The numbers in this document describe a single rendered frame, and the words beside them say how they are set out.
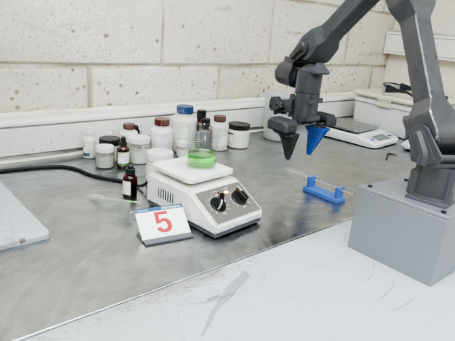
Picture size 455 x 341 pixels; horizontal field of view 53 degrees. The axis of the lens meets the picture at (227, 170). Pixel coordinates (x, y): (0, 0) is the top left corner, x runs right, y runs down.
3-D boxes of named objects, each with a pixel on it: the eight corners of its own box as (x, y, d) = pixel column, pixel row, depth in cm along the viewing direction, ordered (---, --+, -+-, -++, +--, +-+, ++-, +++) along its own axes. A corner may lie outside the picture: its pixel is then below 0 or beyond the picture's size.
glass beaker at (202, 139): (196, 175, 86) (200, 131, 84) (178, 165, 91) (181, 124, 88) (225, 170, 90) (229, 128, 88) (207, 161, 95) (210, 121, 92)
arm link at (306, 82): (335, 64, 99) (309, 59, 106) (314, 63, 96) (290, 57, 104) (330, 95, 101) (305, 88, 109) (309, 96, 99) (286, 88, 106)
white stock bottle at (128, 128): (131, 151, 126) (132, 121, 123) (141, 155, 123) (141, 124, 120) (116, 153, 123) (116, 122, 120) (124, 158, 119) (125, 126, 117)
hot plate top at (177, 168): (235, 173, 91) (235, 169, 90) (189, 185, 82) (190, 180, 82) (194, 157, 98) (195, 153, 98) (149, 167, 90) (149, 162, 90)
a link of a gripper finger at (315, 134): (331, 128, 109) (311, 122, 113) (321, 130, 107) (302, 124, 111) (326, 156, 112) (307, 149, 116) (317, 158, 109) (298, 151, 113)
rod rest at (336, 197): (345, 201, 103) (348, 187, 102) (336, 204, 101) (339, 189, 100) (311, 187, 110) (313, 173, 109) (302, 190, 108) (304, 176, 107)
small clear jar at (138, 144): (142, 157, 122) (143, 133, 120) (154, 163, 118) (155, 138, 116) (123, 160, 118) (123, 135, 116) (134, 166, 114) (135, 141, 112)
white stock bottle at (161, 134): (176, 160, 122) (178, 120, 119) (157, 163, 118) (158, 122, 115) (164, 153, 126) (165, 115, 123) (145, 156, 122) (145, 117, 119)
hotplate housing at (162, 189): (262, 222, 89) (267, 184, 86) (214, 241, 79) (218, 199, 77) (187, 188, 103) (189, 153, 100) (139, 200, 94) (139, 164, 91)
